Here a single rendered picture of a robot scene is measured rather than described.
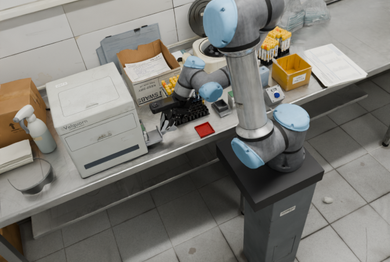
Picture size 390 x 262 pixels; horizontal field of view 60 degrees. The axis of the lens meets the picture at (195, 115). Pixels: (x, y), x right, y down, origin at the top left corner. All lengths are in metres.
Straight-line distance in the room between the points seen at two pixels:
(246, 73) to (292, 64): 0.86
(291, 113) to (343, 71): 0.73
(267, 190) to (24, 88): 1.13
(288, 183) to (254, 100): 0.38
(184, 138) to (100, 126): 0.38
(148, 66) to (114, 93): 0.54
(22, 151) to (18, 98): 0.23
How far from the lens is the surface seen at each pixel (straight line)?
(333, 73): 1.78
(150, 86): 1.58
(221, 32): 0.85
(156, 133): 1.42
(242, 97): 0.95
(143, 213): 2.29
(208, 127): 1.47
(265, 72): 1.60
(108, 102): 1.22
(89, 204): 2.11
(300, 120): 1.10
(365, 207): 2.39
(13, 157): 1.59
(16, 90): 1.68
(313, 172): 1.27
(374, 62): 1.94
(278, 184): 1.22
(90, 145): 1.30
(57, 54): 1.79
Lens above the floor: 1.94
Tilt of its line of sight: 44 degrees down
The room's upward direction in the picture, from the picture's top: 7 degrees counter-clockwise
